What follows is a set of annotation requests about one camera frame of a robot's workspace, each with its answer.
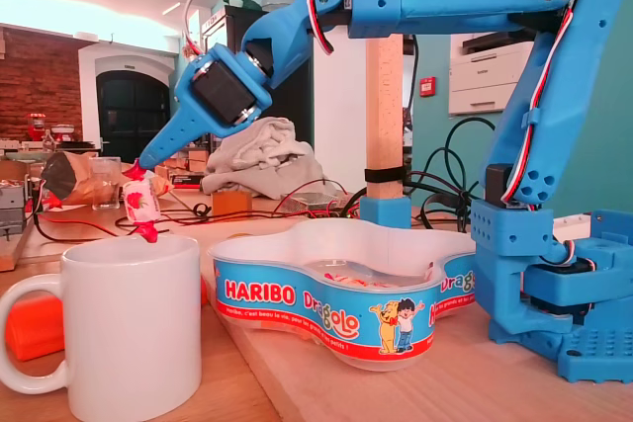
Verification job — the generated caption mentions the red strawberry candy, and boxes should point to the red strawberry candy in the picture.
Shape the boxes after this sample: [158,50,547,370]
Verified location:
[122,159,162,245]

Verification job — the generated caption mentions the Haribo plastic candy tub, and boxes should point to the Haribo plastic candy tub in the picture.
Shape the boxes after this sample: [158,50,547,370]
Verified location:
[206,216,479,373]

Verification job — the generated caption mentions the stacked cardboard boxes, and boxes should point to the stacked cardboard boxes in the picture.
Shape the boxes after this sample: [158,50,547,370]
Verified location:
[155,139,210,189]

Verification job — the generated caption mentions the dark arched door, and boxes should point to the dark arched door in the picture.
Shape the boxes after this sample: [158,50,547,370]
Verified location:
[96,70,172,169]

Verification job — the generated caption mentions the black cabinet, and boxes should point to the black cabinet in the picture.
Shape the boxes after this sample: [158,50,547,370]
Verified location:
[201,5,316,156]

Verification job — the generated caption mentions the clear drinking glass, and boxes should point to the clear drinking glass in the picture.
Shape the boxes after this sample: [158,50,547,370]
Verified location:
[90,155,125,211]

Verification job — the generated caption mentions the grey crumpled towel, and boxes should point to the grey crumpled towel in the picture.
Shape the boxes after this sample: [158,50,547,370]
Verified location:
[200,116,337,201]

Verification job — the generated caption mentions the small orange block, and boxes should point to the small orange block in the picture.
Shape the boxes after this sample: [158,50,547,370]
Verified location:
[212,189,252,218]

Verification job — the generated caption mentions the brown paper snack bag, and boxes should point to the brown paper snack bag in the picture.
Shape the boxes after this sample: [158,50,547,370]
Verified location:
[42,149,174,206]

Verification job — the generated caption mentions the red kitchen appliance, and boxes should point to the red kitchen appliance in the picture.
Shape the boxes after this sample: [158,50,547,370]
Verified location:
[27,112,48,141]

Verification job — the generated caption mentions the grey metal power supply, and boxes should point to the grey metal power supply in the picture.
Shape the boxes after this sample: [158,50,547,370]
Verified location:
[281,190,342,211]

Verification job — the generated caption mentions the white ceramic mug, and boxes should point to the white ceramic mug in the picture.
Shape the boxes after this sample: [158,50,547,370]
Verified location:
[0,232,204,422]

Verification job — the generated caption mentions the small wooden plank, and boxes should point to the small wooden plank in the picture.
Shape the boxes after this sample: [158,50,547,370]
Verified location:
[0,227,37,274]

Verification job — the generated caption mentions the orange cylinder case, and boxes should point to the orange cylinder case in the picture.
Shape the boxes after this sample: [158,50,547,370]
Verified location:
[5,276,209,362]

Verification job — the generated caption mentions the white printer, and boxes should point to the white printer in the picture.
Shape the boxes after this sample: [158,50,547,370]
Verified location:
[447,31,536,118]

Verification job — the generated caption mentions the light wooden base board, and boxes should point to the light wooden base board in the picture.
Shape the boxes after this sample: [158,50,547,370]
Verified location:
[222,216,633,422]

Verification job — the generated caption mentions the white red black servo cable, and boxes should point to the white red black servo cable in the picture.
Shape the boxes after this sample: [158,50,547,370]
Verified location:
[184,0,299,61]

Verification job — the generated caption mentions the red wire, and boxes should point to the red wire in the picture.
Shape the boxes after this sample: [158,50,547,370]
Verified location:
[34,177,350,241]

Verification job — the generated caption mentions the wooden camera post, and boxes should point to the wooden camera post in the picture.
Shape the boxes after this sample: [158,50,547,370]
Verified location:
[364,0,414,201]

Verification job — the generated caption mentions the black strap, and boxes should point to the black strap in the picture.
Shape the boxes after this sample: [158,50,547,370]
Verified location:
[364,168,407,184]

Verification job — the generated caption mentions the blue post base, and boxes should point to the blue post base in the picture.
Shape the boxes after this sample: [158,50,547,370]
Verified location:
[359,194,412,228]

